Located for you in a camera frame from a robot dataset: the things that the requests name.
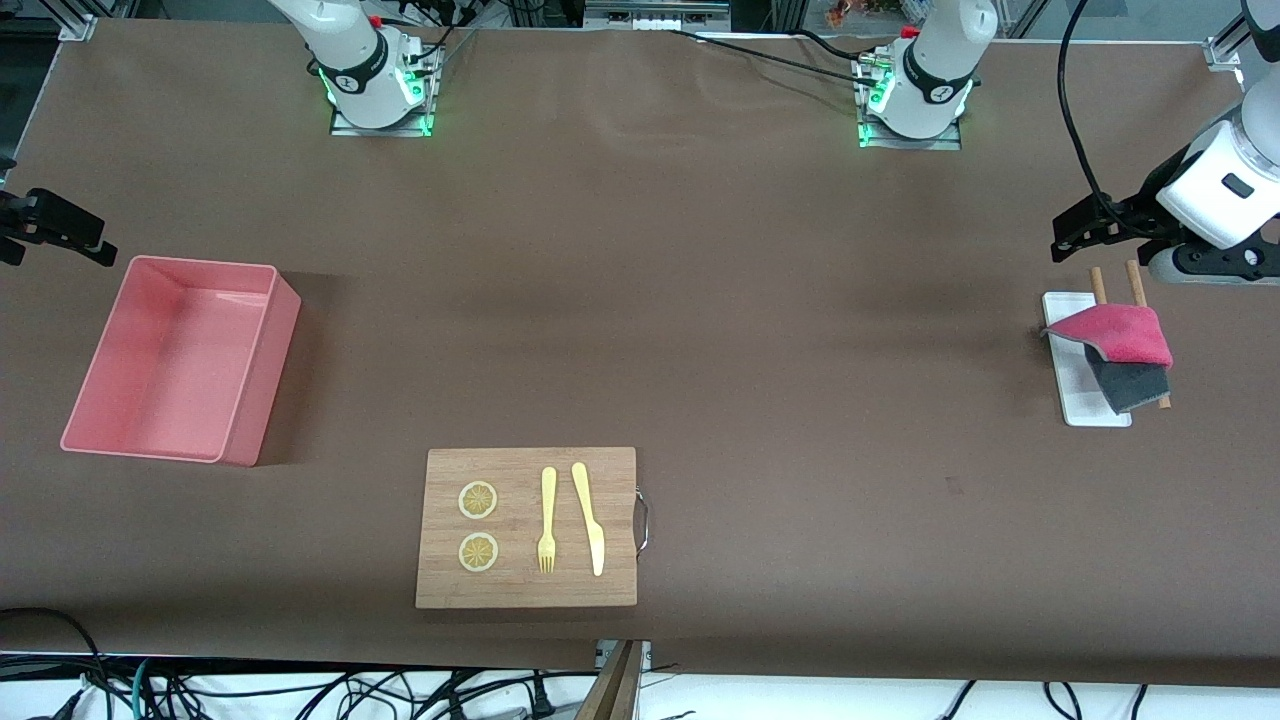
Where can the brown wooden plank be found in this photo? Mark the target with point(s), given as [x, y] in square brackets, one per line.
[612, 695]

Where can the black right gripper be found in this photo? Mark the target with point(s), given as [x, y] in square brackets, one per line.
[42, 218]

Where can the yellow plastic fork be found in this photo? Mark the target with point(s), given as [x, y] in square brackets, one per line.
[548, 500]

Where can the yellow lemon slice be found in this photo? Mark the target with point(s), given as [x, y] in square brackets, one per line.
[478, 553]
[477, 500]

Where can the yellow plastic knife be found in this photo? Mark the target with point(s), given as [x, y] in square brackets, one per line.
[590, 520]

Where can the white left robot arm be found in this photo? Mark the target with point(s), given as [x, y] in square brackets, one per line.
[940, 60]

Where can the grey metal device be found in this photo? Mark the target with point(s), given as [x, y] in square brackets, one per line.
[650, 15]

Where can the white rectangular tray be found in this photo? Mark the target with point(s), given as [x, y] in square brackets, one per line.
[1075, 392]

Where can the wooden cutting board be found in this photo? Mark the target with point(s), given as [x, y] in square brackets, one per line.
[520, 590]

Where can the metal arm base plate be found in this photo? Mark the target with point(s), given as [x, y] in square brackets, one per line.
[380, 130]
[910, 143]

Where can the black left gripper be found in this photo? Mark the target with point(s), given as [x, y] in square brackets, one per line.
[1143, 208]

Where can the pink and grey cloth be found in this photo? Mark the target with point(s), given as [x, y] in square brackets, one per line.
[1125, 335]

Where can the aluminium frame corner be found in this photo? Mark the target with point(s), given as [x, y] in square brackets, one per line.
[1225, 50]
[78, 25]

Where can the pink plastic bin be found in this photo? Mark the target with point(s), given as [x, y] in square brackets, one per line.
[170, 360]

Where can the small metal bracket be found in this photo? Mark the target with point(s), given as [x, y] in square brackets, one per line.
[646, 655]

